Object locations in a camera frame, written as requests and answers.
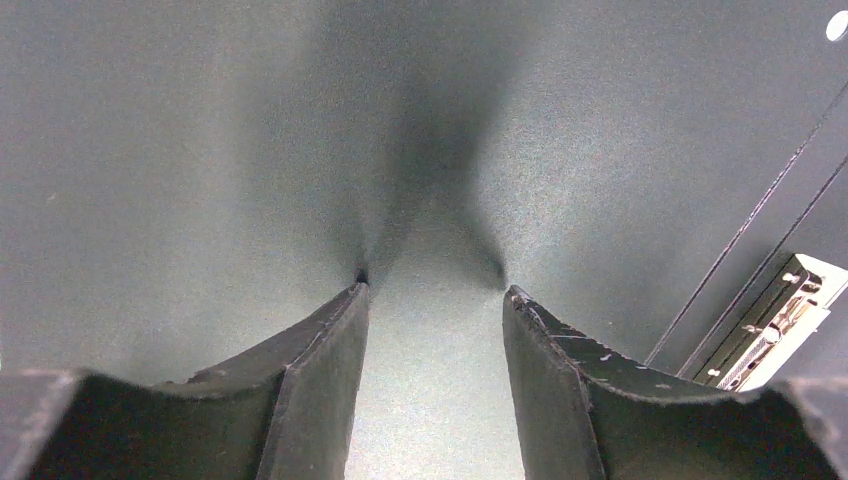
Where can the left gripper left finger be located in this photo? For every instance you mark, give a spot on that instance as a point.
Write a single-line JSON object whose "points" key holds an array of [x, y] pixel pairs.
{"points": [[282, 409]]}

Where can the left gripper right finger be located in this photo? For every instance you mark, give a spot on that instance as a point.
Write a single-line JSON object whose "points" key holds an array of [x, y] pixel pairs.
{"points": [[584, 411]]}

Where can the teal folder black inside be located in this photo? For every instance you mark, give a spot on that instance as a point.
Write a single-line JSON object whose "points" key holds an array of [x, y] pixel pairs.
{"points": [[180, 180]]}

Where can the metal folder clip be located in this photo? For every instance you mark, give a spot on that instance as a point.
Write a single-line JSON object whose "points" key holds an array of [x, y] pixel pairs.
{"points": [[786, 314]]}

